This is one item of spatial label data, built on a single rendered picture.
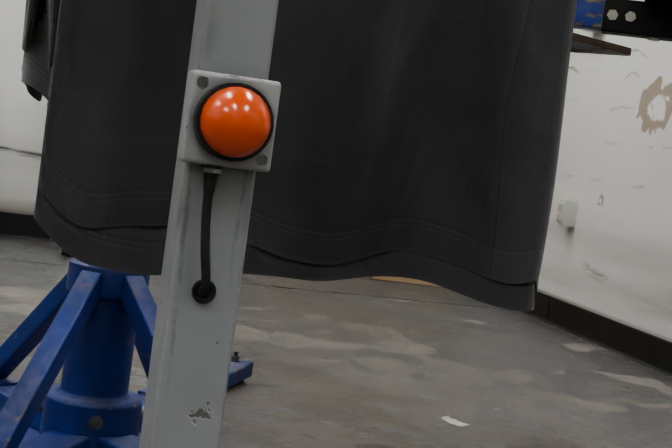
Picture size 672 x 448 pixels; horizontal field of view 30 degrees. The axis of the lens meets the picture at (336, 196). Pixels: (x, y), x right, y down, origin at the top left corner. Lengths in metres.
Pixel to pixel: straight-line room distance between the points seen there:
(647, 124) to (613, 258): 0.51
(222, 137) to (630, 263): 3.99
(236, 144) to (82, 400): 1.70
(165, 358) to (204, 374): 0.02
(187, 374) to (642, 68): 4.08
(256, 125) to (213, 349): 0.13
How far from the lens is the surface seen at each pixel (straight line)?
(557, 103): 1.06
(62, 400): 2.33
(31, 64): 1.05
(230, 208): 0.69
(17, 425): 2.10
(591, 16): 2.13
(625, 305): 4.60
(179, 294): 0.69
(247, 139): 0.65
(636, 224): 4.59
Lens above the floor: 0.65
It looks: 3 degrees down
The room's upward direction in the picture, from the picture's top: 8 degrees clockwise
